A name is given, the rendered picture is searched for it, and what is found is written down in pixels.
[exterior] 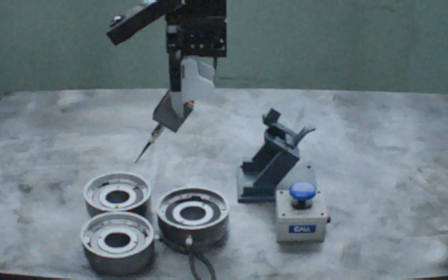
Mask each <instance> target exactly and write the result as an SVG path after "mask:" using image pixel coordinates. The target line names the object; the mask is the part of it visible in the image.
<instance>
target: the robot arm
mask: <svg viewBox="0 0 448 280"><path fill-rule="evenodd" d="M165 15H166V16H165ZM163 16H165V20H166V52H167V53H169V60H168V69H169V81H170V91H171V99H172V106H173V109H174V110H175V111H176V113H177V115H178V116H179V117H180V118H183V104H184V103H186V102H189V101H192V100H196V99H199V98H203V97H209V96H211V95H212V94H213V92H214V84H213V83H212V82H210V80H211V79H212V78H213V77H214V75H215V71H214V68H213V67H211V66H208V65H207V64H204V63H202V62H201V61H200V59H199V58H226V57H227V0H143V1H142V2H141V3H139V4H137V5H136V6H135V7H134V8H132V9H131V10H129V11H127V12H125V13H122V14H120V15H118V16H117V17H115V18H114V19H112V21H111V22H110V24H109V25H108V28H107V30H106V33H105V34H106V35H107V37H109V38H110V39H111V40H110V41H111V42H112V44H113V45H114V46H117V45H119V44H120V43H123V42H124V41H126V40H127V39H129V38H130V37H131V36H133V35H134V34H135V33H136V32H137V31H139V30H141V29H142V28H144V27H146V26H148V25H149V24H150V23H152V22H154V21H156V20H158V19H160V18H161V17H163ZM212 44H213V47H212ZM223 47H224V50H222V48H223ZM215 49H220V50H215ZM185 56H187V58H185Z"/></svg>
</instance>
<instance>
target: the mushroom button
mask: <svg viewBox="0 0 448 280"><path fill-rule="evenodd" d="M316 190H317V189H316V187H315V185H314V184H313V183H310V182H307V181H303V182H297V183H293V184H292V185H291V186H290V188H289V195H290V196H291V197H292V198H294V199H295V200H298V203H299V204H301V203H305V202H306V201H307V200H309V199H311V198H313V197H314V196H315V195H316Z"/></svg>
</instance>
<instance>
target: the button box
mask: <svg viewBox="0 0 448 280"><path fill-rule="evenodd" d="M326 211H327V208H326V204H325V199H324V195H323V190H316V195H315V196H314V197H313V198H311V199H309V200H307V201H306V202H305V203H301V204H299V203H298V200H295V199H294V198H292V197H291V196H290V195H289V191H276V210H275V217H276V221H275V227H276V236H277V243H295V242H321V241H324V239H325V236H326V227H327V223H331V216H330V215H327V213H326Z"/></svg>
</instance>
